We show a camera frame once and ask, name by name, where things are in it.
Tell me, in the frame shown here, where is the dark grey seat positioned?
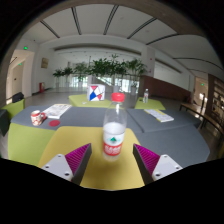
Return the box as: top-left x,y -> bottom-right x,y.
0,108 -> 10,137

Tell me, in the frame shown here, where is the yellow and white booklet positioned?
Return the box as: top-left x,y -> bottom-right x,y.
143,108 -> 175,123

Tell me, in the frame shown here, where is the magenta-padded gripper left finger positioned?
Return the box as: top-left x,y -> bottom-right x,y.
40,143 -> 93,186

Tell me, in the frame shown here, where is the open illustrated magazine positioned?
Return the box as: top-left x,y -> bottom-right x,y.
42,103 -> 73,120

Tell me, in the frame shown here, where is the small clear plastic bottle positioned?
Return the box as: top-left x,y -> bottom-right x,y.
142,88 -> 150,104

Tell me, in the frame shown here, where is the black bag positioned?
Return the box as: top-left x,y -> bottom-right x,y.
11,91 -> 25,104

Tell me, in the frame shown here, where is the flat round red coaster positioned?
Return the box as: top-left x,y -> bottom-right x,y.
48,119 -> 61,128

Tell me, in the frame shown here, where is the gold wall plaque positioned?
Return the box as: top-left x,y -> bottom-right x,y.
40,57 -> 50,70

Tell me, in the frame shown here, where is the red and white mug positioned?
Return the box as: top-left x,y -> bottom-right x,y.
30,109 -> 47,127

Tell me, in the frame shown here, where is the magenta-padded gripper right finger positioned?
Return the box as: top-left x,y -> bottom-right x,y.
132,143 -> 184,185

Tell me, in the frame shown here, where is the small green low table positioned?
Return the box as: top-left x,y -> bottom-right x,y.
134,97 -> 167,111

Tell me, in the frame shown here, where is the green cube seat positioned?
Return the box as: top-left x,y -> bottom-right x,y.
1,98 -> 26,121

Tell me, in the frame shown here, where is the group of potted green plants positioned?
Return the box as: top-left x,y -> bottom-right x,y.
52,54 -> 148,94

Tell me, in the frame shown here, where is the clear red-capped water bottle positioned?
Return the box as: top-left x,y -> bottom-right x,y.
101,92 -> 128,163

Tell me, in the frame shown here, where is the wooden bench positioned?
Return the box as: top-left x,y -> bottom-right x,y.
179,101 -> 224,134

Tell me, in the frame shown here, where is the large green low table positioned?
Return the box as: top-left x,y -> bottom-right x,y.
68,93 -> 114,108

